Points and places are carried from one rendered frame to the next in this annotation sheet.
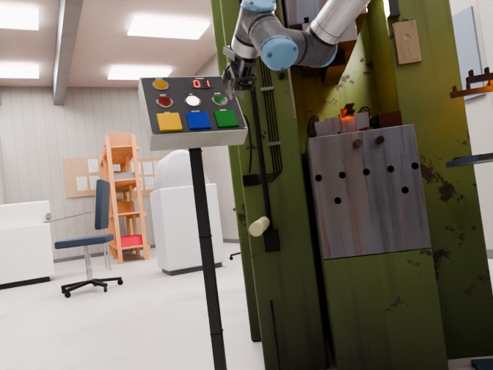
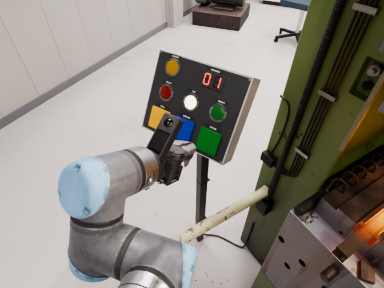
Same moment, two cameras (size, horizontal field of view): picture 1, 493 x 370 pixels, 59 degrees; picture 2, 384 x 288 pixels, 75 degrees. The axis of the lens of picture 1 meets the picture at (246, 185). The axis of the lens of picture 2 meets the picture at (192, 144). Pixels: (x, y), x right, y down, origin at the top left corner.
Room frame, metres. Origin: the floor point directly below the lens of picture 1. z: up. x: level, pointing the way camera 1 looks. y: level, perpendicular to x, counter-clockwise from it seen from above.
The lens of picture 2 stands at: (1.14, -0.39, 1.56)
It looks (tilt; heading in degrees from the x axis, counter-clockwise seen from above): 44 degrees down; 53
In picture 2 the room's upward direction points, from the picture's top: straight up
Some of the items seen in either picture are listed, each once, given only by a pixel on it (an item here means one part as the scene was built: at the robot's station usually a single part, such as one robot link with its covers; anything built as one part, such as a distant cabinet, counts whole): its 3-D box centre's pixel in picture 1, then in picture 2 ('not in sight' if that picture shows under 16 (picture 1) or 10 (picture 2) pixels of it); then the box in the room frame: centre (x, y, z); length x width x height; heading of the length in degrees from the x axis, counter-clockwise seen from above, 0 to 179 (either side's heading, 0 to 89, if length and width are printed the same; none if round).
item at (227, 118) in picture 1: (226, 120); (208, 141); (1.53, 0.04, 1.01); 0.07 x 0.05 x 0.07; 109
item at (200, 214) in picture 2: (207, 253); (201, 187); (1.61, 0.17, 0.54); 0.04 x 0.04 x 1.08; 84
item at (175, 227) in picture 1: (184, 210); not in sight; (5.44, 0.80, 0.73); 0.74 x 0.66 x 1.46; 116
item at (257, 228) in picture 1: (260, 225); (227, 213); (1.58, -0.03, 0.62); 0.44 x 0.05 x 0.05; 174
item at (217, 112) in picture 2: (219, 100); (218, 112); (1.57, 0.06, 1.09); 0.05 x 0.03 x 0.04; 84
